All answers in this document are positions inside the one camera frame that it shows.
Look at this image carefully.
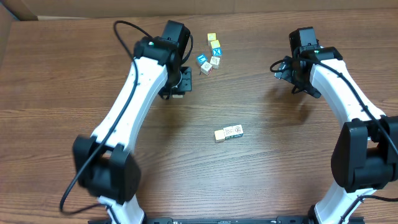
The wooden letter K block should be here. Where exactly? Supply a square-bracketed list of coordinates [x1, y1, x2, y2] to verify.
[214, 129, 226, 142]

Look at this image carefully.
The wooden ladybug block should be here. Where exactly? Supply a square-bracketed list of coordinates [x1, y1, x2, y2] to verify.
[223, 126, 234, 139]

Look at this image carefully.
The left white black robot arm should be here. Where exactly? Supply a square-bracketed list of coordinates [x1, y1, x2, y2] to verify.
[59, 21, 193, 223]

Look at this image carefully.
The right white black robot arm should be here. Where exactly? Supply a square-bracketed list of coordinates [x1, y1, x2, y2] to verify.
[270, 27, 397, 223]

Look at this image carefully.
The wooden letter O block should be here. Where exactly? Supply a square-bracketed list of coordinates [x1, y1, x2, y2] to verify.
[200, 62, 213, 75]

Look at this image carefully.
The blue letter L block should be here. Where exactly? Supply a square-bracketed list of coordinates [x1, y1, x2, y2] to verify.
[196, 54, 208, 67]

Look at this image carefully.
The wooden turtle block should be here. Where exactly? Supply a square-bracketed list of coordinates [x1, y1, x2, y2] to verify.
[210, 56, 221, 69]

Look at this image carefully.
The blue letter X block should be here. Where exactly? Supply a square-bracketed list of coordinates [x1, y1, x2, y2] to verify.
[212, 47, 223, 57]

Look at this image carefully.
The yellow block near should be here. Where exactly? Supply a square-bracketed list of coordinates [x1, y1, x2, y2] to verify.
[210, 40, 221, 49]

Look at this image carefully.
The yellow block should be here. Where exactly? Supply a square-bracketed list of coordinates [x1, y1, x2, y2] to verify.
[210, 40, 221, 49]
[207, 33, 216, 44]

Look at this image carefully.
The yellow block far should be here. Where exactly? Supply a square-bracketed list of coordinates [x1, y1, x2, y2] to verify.
[207, 33, 216, 44]

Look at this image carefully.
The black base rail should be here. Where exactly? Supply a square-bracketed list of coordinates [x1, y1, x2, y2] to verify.
[88, 215, 365, 224]

